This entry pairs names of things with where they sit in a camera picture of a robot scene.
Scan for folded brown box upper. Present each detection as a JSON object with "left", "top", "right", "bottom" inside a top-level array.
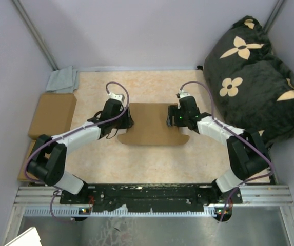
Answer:
[{"left": 28, "top": 93, "right": 77, "bottom": 139}]

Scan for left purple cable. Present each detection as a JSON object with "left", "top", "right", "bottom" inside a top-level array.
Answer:
[{"left": 24, "top": 81, "right": 130, "bottom": 223}]

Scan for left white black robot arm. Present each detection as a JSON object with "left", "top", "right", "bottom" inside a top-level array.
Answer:
[{"left": 25, "top": 99, "right": 134, "bottom": 203}]

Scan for purple cable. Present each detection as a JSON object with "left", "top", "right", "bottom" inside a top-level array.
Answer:
[
  {"left": 180, "top": 81, "right": 276, "bottom": 222},
  {"left": 24, "top": 81, "right": 130, "bottom": 223}
]

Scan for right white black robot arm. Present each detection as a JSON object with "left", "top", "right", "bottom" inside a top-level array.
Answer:
[{"left": 167, "top": 96, "right": 270, "bottom": 203}]

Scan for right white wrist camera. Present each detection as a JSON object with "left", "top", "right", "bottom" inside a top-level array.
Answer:
[{"left": 176, "top": 90, "right": 191, "bottom": 99}]

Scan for folded brown box lower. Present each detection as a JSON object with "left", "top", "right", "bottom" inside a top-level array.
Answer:
[{"left": 17, "top": 140, "right": 37, "bottom": 182}]

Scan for black floral pillow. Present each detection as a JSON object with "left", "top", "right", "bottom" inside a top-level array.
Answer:
[{"left": 203, "top": 16, "right": 294, "bottom": 146}]

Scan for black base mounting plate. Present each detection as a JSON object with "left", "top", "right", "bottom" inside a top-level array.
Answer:
[{"left": 60, "top": 183, "right": 243, "bottom": 221}]

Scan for brown cardboard box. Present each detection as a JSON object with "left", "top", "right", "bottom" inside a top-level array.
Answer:
[{"left": 117, "top": 103, "right": 190, "bottom": 146}]

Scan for white paper sheet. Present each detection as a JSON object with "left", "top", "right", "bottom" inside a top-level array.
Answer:
[{"left": 6, "top": 227, "right": 42, "bottom": 246}]

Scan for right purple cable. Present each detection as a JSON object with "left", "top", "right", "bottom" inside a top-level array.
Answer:
[{"left": 180, "top": 81, "right": 276, "bottom": 222}]

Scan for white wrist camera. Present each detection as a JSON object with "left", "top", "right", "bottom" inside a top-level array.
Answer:
[
  {"left": 176, "top": 90, "right": 191, "bottom": 99},
  {"left": 108, "top": 92, "right": 125, "bottom": 103}
]

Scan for folded brown box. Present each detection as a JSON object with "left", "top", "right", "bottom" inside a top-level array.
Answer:
[
  {"left": 28, "top": 93, "right": 77, "bottom": 139},
  {"left": 17, "top": 140, "right": 37, "bottom": 182}
]

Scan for grey cloth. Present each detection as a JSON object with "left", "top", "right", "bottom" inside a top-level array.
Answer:
[{"left": 46, "top": 66, "right": 79, "bottom": 94}]

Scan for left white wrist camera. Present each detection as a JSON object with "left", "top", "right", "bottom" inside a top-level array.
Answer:
[{"left": 108, "top": 92, "right": 125, "bottom": 103}]

